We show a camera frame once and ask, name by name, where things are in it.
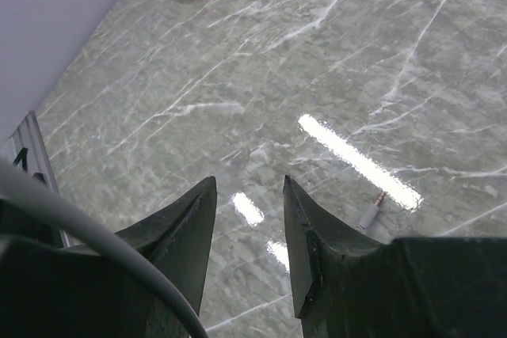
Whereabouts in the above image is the thin grey audio cable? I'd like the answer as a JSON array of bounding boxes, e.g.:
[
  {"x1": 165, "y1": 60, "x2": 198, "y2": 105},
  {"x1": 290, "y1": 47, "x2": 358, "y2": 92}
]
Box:
[{"x1": 0, "y1": 158, "x2": 389, "y2": 338}]

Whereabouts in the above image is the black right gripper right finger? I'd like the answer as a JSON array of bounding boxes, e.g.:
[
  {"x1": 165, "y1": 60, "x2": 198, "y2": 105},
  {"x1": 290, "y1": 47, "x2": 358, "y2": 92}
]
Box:
[{"x1": 283, "y1": 177, "x2": 506, "y2": 337}]

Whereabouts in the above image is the aluminium front rail frame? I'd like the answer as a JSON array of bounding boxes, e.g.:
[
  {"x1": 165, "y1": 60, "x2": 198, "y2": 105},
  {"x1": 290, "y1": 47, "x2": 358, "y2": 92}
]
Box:
[{"x1": 1, "y1": 112, "x2": 78, "y2": 249}]

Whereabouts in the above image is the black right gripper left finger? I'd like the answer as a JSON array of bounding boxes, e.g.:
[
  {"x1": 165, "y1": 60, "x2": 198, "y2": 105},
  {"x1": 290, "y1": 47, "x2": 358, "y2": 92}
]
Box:
[{"x1": 1, "y1": 177, "x2": 217, "y2": 337}]

